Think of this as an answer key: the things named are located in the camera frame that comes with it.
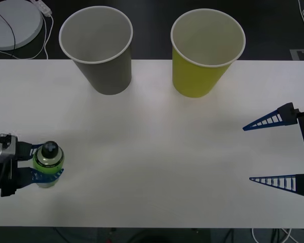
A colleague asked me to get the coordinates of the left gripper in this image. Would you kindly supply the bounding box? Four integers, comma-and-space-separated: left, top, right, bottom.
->
0, 142, 65, 198

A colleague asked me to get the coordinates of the green plastic bottle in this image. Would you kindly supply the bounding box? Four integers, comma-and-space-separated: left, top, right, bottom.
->
32, 141, 65, 189

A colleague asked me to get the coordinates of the grey floor plate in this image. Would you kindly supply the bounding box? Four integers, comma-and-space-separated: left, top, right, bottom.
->
290, 49, 304, 61

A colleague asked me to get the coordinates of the grey waste bin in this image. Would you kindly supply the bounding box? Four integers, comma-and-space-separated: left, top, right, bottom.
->
58, 7, 134, 96

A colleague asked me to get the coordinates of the yellow-green waste bin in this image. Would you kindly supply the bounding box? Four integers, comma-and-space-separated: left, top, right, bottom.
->
170, 8, 246, 99

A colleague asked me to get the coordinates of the white round disc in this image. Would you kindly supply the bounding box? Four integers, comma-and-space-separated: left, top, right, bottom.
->
0, 0, 44, 51

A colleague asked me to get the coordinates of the white power strip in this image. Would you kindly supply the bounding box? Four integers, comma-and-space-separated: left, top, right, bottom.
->
31, 0, 53, 16

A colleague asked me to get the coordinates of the white power strip cable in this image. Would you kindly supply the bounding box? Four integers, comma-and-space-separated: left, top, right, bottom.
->
0, 14, 54, 60

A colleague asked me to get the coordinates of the thin black cable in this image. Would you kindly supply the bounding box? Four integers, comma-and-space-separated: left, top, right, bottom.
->
0, 5, 17, 57

